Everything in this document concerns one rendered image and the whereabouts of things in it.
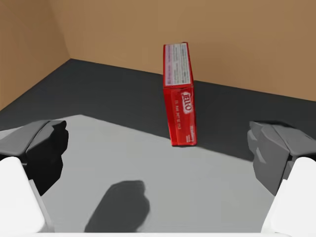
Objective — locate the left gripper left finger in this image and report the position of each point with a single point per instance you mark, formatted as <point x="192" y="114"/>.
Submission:
<point x="22" y="177"/>

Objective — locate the tall board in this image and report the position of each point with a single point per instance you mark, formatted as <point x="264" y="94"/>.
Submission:
<point x="158" y="37"/>

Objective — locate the red carton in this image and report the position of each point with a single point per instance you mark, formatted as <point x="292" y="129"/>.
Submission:
<point x="180" y="98"/>

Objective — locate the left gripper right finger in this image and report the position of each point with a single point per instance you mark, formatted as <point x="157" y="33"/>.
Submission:
<point x="284" y="158"/>

